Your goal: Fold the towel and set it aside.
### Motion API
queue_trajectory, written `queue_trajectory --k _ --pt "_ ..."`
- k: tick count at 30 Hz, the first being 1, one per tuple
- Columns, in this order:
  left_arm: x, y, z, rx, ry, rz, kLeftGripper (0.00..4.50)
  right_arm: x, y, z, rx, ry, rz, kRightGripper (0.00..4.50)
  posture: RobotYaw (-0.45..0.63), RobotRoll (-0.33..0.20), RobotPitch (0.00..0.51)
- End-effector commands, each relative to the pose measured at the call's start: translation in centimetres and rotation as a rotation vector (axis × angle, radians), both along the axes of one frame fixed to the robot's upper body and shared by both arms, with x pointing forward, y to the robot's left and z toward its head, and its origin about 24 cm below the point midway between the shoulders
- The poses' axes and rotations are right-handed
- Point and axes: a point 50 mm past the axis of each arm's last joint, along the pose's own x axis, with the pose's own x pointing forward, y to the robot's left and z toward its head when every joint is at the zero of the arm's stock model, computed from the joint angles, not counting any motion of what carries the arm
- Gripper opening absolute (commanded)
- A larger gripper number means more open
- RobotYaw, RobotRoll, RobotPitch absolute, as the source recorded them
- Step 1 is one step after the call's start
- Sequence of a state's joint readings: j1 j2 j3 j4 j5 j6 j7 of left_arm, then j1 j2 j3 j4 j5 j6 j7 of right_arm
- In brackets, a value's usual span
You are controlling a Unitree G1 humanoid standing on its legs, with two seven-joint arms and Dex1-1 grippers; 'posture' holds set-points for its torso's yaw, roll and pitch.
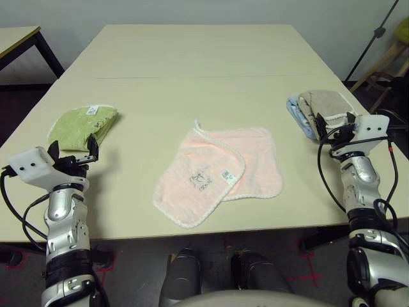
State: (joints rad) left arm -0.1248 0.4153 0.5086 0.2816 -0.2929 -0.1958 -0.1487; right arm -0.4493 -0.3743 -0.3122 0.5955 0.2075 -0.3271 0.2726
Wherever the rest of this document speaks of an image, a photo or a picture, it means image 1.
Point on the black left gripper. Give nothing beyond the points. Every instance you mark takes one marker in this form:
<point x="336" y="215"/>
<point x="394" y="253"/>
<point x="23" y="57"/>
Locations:
<point x="73" y="166"/>

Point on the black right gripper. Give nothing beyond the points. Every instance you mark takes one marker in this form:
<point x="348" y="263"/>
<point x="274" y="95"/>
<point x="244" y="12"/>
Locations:
<point x="335" y="137"/>

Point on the pink terry towel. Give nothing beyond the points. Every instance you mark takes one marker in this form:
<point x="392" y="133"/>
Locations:
<point x="198" y="160"/>

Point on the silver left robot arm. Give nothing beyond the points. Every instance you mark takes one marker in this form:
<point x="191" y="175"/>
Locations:
<point x="60" y="208"/>

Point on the green folded towel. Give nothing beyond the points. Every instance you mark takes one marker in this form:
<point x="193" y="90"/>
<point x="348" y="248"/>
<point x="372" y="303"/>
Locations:
<point x="73" y="128"/>

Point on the beige towel with white trim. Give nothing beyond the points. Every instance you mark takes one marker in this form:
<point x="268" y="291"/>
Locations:
<point x="326" y="102"/>

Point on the light blue folded towel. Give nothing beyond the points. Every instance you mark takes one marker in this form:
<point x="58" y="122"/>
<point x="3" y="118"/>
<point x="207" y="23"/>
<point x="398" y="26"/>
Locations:
<point x="295" y="112"/>

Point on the wooden stool green cushion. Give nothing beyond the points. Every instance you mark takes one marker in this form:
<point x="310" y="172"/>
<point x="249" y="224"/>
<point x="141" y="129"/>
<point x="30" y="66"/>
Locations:
<point x="391" y="49"/>

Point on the black stand pole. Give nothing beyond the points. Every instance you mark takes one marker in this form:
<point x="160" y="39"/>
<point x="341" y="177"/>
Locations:
<point x="379" y="32"/>

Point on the robot right leg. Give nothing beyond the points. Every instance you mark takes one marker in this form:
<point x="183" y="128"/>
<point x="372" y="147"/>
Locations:
<point x="259" y="272"/>

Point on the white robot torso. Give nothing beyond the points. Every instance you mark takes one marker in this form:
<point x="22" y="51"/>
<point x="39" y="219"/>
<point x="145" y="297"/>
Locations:
<point x="249" y="299"/>

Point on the beige side table black frame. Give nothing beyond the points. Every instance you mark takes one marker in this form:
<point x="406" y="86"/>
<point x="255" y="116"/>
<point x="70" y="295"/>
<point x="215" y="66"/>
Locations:
<point x="19" y="35"/>

